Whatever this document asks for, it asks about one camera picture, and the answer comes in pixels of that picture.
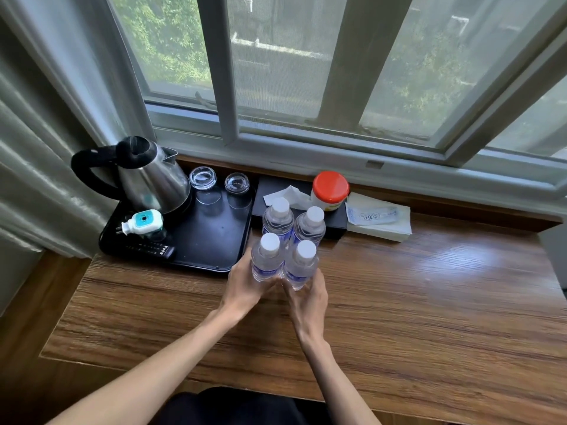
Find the person's left hand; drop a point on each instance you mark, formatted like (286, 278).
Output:
(239, 289)

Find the person's right hand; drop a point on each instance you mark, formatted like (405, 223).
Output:
(310, 312)

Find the person's left thumb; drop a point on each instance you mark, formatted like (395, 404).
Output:
(269, 286)

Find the person's right thumb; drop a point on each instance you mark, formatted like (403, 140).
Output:
(291, 295)

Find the clear plastic water bottle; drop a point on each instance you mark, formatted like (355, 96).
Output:
(267, 261)
(301, 266)
(311, 225)
(278, 219)

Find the person's right forearm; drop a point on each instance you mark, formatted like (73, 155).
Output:
(339, 385)

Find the person's left forearm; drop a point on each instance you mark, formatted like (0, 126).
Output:
(146, 378)

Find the black plastic tray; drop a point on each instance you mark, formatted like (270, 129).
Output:
(208, 238)

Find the black tissue box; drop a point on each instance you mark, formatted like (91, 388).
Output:
(336, 219)

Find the white tissue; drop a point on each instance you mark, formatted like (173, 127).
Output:
(290, 196)

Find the clear drinking glass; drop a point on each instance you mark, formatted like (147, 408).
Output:
(237, 184)
(203, 179)

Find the white jar with red lid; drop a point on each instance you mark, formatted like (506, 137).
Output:
(330, 190)

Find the stack of white paper packets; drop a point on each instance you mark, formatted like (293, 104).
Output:
(381, 219)

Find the black remote control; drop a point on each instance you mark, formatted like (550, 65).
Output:
(153, 250)

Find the person's black trousers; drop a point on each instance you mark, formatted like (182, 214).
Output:
(234, 407)

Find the white teal plug-in device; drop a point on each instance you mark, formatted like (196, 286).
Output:
(142, 222)

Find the stainless steel electric kettle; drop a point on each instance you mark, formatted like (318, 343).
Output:
(153, 179)

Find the grey green curtain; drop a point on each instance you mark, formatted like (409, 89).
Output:
(48, 150)

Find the grey window frame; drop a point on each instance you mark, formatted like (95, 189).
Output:
(223, 75)

